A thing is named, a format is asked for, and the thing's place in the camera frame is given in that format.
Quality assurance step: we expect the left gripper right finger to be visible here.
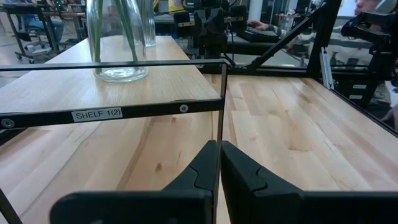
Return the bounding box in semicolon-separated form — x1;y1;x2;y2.
220;140;398;224

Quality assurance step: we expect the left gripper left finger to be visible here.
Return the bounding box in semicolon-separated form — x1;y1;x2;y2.
49;139;220;224

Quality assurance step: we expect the ribbed clear glass vase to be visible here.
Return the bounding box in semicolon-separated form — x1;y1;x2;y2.
136;0;157;48

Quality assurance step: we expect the smooth clear glass vase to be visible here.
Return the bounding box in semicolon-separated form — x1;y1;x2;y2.
86;0;150;83

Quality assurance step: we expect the white shelf label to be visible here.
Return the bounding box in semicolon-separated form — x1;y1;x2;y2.
71;107;124;123

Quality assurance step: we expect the black equipment box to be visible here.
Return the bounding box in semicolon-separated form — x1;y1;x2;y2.
173;11;200;35

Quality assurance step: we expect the dark grey desk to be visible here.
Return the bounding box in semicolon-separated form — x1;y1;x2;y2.
226;32;280;56

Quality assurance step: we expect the person's hand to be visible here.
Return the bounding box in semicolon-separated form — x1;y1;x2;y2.
248;19;271;31
381;104;398;131

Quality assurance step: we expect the black computer keyboard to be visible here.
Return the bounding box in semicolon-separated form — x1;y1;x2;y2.
245;26;280;43

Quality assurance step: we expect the black drawer unit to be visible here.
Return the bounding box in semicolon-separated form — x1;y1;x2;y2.
334;73;379;110

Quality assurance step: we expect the person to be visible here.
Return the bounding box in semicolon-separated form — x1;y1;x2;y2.
248;0;398;68
17;14;65;43

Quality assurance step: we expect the black metal workbench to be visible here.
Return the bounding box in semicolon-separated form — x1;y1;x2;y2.
0;2;88;65

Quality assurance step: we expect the black aluminium rig frame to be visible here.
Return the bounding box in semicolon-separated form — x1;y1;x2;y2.
198;0;398;139

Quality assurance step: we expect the wooden shelf with black frame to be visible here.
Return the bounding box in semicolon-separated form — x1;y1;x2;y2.
0;34;229;224

